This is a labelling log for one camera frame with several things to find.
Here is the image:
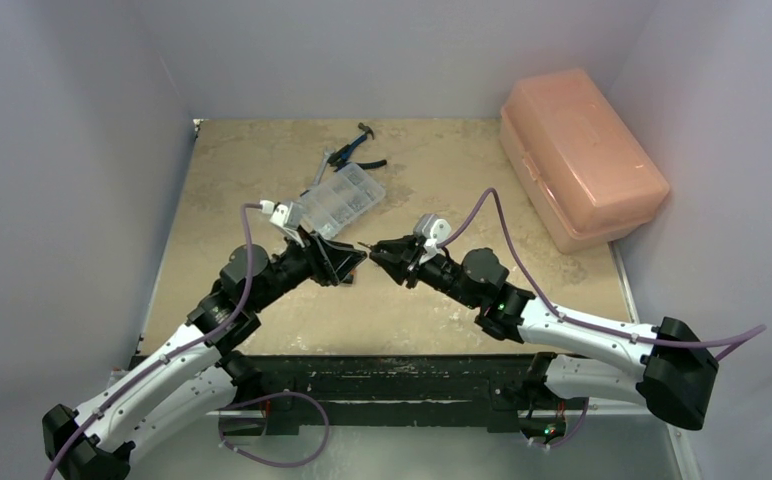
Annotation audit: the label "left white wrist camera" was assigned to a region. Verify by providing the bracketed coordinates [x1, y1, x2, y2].
[258, 200, 305, 247]

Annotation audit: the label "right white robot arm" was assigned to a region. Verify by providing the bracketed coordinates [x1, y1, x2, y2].
[370, 235, 719, 431]

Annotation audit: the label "pink plastic storage box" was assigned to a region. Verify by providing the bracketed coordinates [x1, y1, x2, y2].
[499, 69, 670, 254]

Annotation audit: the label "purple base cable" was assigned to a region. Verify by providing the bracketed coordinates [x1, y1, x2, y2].
[217, 388, 331, 469]

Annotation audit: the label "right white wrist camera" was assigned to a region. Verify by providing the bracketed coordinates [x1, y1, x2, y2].
[413, 213, 452, 265]

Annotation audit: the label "silver wrench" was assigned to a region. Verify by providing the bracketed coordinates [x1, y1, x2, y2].
[311, 149, 334, 187]

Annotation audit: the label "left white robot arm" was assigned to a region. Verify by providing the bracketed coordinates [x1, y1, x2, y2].
[42, 232, 367, 479]

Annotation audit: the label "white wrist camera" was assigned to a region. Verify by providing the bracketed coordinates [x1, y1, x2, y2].
[413, 213, 452, 265]
[258, 200, 305, 247]

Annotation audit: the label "blue handled pliers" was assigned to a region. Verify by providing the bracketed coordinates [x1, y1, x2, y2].
[326, 131, 389, 172]

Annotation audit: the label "small hammer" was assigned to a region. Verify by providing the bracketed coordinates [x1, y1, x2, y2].
[357, 122, 376, 141]

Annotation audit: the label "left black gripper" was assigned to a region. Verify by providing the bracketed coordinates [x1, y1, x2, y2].
[250, 223, 365, 312]

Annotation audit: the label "clear plastic screw box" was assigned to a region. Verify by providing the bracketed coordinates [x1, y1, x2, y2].
[300, 163, 385, 239]

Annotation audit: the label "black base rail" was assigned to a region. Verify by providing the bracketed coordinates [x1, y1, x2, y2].
[127, 352, 606, 437]

